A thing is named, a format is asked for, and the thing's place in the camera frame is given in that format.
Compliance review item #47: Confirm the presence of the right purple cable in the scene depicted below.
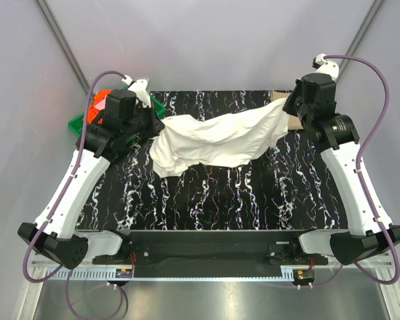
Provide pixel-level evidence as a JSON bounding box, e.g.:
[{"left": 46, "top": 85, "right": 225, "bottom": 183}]
[{"left": 315, "top": 55, "right": 400, "bottom": 289}]

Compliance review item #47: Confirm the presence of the green plastic bin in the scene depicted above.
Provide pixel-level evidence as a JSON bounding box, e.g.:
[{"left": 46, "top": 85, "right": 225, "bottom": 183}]
[{"left": 68, "top": 95, "right": 166, "bottom": 136}]

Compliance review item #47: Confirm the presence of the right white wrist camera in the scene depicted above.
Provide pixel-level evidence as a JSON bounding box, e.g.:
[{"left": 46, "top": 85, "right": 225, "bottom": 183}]
[{"left": 312, "top": 53, "right": 339, "bottom": 81}]

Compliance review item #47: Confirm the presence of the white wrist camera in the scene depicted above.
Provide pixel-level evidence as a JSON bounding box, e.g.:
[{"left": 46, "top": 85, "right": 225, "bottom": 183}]
[
  {"left": 122, "top": 75, "right": 151, "bottom": 108},
  {"left": 312, "top": 53, "right": 339, "bottom": 81}
]

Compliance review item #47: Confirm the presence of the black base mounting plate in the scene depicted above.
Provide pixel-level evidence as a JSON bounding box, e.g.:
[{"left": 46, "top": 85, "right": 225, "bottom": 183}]
[{"left": 93, "top": 230, "right": 329, "bottom": 281}]

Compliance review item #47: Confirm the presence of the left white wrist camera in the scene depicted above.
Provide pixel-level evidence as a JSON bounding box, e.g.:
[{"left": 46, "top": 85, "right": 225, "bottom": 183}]
[{"left": 122, "top": 75, "right": 151, "bottom": 108}]

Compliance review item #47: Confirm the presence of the white printed t shirt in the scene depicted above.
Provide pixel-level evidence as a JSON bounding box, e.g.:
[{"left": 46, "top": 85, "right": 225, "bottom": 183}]
[{"left": 149, "top": 99, "right": 289, "bottom": 178}]

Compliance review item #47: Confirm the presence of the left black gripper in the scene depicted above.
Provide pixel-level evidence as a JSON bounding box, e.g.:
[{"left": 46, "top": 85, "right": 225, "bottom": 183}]
[{"left": 123, "top": 100, "right": 165, "bottom": 140}]

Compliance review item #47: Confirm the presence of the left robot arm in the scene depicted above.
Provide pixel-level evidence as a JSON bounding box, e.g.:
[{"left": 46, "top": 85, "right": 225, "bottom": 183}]
[{"left": 17, "top": 89, "right": 164, "bottom": 269}]

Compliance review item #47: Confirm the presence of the purple cable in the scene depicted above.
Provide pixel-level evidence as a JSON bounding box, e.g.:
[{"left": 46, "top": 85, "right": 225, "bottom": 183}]
[
  {"left": 315, "top": 55, "right": 400, "bottom": 289},
  {"left": 23, "top": 70, "right": 133, "bottom": 319}
]

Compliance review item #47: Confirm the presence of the slotted cable duct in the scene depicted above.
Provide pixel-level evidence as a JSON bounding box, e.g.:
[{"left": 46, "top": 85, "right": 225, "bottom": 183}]
[{"left": 51, "top": 267, "right": 133, "bottom": 281}]

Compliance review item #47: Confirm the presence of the folded beige t shirt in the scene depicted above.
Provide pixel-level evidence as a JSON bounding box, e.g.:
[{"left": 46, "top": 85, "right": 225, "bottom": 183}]
[{"left": 269, "top": 91, "right": 304, "bottom": 131}]

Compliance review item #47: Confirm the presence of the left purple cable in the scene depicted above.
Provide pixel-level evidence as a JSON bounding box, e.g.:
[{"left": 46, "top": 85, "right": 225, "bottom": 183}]
[{"left": 23, "top": 70, "right": 133, "bottom": 319}]

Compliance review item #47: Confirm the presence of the pink t shirt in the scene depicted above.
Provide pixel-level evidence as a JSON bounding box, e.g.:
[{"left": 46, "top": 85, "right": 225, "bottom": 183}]
[{"left": 95, "top": 99, "right": 105, "bottom": 111}]

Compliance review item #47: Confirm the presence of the orange t shirt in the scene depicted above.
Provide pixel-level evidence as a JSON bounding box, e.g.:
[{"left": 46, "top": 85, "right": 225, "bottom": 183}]
[{"left": 87, "top": 89, "right": 111, "bottom": 124}]

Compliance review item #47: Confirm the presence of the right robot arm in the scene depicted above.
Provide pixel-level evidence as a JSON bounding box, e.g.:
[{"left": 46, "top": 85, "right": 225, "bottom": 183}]
[{"left": 283, "top": 73, "right": 400, "bottom": 265}]

